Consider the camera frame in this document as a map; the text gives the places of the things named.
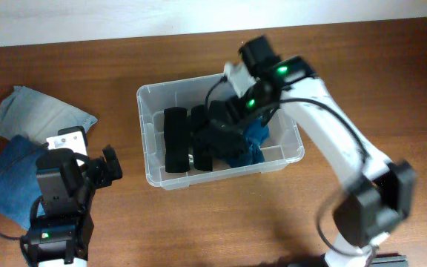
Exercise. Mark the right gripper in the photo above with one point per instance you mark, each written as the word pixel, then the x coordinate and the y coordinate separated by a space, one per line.
pixel 239 110

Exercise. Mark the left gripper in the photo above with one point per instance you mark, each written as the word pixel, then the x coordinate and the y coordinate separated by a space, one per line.
pixel 107 173

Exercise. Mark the dark blue taped garment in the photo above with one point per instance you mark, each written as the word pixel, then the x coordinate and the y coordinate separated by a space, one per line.
pixel 255 135

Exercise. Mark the black taped garment bundle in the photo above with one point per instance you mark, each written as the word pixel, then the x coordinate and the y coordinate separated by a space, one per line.
pixel 213 132

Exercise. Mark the blue denim jeans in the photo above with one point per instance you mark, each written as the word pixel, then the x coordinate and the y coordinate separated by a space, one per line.
pixel 18 184

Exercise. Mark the light grey jeans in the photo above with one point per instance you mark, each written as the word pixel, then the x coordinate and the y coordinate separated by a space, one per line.
pixel 37 116

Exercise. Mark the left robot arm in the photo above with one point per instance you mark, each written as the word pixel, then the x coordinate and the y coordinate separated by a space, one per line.
pixel 60 222

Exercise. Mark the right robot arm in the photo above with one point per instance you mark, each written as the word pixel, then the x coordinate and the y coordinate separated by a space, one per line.
pixel 375 194

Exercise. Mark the clear plastic storage bin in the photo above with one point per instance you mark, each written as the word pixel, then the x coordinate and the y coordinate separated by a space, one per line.
pixel 283 147

